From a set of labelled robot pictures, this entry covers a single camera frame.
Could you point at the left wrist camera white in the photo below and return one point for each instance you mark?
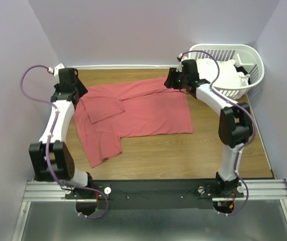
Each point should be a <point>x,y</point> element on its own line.
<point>54,71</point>

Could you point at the black garment in basket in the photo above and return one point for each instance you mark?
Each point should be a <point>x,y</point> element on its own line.
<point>246,74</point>

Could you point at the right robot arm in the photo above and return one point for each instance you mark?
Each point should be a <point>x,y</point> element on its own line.
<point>235,121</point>

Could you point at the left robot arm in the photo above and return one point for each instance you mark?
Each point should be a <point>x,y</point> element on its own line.
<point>51,159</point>

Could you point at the white laundry basket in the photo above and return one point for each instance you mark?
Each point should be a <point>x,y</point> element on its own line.
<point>243,55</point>

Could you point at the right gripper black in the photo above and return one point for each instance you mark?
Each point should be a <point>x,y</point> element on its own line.
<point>173,73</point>

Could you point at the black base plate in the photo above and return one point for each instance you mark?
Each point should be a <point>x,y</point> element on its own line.
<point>155,195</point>

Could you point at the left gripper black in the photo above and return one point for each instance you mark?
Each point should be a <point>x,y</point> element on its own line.
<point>82,89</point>

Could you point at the red t shirt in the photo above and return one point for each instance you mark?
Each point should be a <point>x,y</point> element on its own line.
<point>107,113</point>

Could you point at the white t shirt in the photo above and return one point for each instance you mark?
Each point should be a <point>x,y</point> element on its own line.
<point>228,76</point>

